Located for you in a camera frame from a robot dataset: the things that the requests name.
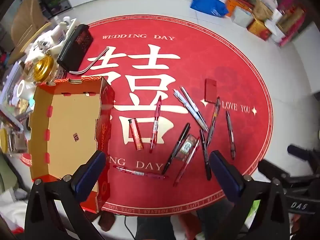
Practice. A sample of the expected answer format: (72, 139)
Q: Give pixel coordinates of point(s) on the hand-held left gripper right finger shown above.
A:
(225, 177)

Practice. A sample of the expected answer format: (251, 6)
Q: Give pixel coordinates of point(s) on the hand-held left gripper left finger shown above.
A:
(92, 172)

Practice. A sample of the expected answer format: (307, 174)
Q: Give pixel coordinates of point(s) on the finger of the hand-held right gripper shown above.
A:
(296, 150)
(268, 167)

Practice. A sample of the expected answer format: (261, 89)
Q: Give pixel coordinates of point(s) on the slim black pen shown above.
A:
(205, 155)

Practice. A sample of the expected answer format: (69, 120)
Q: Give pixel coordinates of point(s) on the slim red pen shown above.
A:
(186, 163)

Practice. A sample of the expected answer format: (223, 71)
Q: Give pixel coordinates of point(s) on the grey pen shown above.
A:
(230, 135)

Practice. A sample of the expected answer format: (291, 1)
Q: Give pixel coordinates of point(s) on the red gel pen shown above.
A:
(155, 127)
(140, 173)

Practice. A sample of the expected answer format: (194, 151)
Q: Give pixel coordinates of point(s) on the small printed packet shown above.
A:
(186, 147)

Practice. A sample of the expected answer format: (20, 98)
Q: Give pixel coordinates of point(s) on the black capped pen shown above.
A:
(176, 150)

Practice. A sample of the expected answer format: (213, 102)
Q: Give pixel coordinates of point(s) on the dark translucent pen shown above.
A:
(213, 122)

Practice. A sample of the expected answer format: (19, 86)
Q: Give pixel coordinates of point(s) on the cardboard box with red trim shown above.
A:
(70, 120)

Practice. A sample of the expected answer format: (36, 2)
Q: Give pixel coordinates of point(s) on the red lighter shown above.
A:
(136, 135)

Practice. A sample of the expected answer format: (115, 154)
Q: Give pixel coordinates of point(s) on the white pen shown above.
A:
(188, 98)
(180, 98)

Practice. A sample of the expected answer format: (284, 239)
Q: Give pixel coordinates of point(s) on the small dark red box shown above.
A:
(210, 90)

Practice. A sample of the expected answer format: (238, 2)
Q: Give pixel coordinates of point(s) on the person's dark trouser leg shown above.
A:
(155, 227)

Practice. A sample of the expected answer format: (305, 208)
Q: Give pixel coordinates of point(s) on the green sofa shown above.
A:
(7, 175)

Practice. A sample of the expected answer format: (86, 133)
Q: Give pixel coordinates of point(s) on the pale crumpled cloth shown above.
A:
(12, 207)

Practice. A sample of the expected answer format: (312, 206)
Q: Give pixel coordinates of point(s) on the white and blue small device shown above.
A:
(32, 103)

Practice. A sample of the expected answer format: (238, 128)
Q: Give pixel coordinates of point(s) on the jar with plain gold lid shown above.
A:
(3, 138)

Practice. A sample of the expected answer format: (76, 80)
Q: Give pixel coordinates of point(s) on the white paper cup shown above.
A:
(22, 90)

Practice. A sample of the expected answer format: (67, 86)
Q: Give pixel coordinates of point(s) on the bent metal tube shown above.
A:
(96, 59)

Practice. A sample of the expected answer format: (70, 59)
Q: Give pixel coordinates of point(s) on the jar with ornate gold lid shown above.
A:
(44, 66)

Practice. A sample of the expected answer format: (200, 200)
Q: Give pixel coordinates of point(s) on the clear zip bag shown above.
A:
(10, 80)

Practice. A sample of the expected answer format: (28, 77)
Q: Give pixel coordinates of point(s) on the round red printed mat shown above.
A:
(200, 55)

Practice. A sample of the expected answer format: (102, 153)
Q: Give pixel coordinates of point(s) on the black radio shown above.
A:
(75, 47)

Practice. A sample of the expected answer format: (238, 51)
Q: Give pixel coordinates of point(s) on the brown cardboard carton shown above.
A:
(291, 17)

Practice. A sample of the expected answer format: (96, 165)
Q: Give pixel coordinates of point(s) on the brown woven bag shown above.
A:
(262, 11)

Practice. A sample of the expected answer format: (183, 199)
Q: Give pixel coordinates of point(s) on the white carton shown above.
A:
(242, 17)

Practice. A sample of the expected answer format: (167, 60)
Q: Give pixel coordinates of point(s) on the white storage tray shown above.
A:
(63, 28)

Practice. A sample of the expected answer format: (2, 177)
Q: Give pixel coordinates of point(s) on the orange carton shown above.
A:
(233, 5)

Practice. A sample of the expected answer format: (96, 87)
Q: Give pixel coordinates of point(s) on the beige chair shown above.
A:
(27, 20)

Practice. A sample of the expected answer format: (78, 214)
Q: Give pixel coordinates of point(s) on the blue plastic bag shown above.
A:
(208, 3)

